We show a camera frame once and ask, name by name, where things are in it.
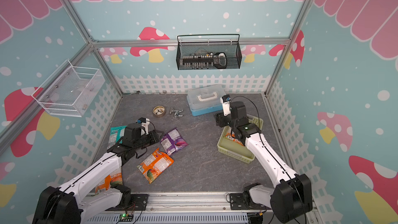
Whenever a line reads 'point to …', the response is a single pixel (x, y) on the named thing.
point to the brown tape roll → (159, 111)
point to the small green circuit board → (126, 217)
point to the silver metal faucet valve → (176, 113)
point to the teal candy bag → (116, 134)
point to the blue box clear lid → (205, 99)
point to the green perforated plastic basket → (233, 149)
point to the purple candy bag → (172, 142)
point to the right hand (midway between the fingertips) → (219, 112)
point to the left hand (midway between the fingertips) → (162, 136)
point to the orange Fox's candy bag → (154, 165)
